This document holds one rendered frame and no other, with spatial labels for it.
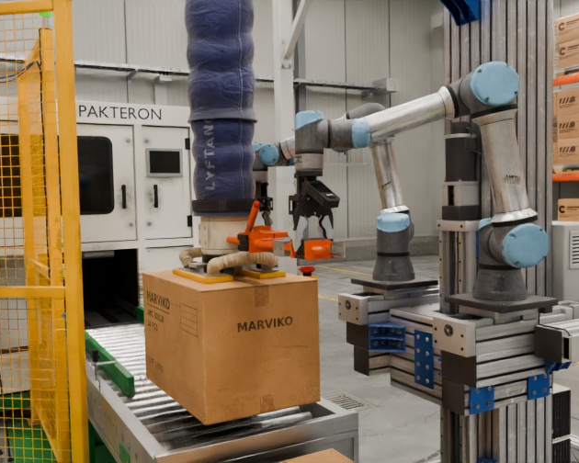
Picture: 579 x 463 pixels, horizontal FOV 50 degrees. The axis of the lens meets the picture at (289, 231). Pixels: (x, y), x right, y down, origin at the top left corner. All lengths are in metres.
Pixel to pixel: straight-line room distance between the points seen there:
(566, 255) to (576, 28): 8.07
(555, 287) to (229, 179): 1.14
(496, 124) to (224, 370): 1.03
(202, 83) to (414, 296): 1.03
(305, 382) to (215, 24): 1.19
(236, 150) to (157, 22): 9.47
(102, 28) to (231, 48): 9.14
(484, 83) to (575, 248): 0.81
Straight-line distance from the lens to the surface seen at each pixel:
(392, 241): 2.20
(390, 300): 2.19
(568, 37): 10.22
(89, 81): 10.97
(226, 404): 1.93
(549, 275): 2.26
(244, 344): 1.91
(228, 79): 2.08
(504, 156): 1.70
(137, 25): 11.36
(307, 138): 1.61
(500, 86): 1.69
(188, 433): 2.27
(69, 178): 2.50
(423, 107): 1.79
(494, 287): 1.84
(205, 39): 2.13
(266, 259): 2.01
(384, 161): 2.36
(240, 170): 2.08
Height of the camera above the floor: 1.34
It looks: 3 degrees down
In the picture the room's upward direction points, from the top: 1 degrees counter-clockwise
